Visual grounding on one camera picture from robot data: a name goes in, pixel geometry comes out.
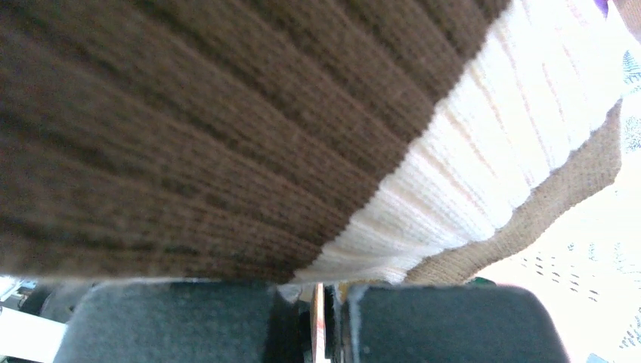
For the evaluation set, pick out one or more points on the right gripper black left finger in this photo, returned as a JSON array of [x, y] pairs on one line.
[[182, 322]]

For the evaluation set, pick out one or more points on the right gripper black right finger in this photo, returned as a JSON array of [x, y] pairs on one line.
[[465, 323]]

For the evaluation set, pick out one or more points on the pink plastic basket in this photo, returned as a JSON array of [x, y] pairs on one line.
[[318, 326]]

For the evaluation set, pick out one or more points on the cream sock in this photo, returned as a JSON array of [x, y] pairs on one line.
[[298, 141]]

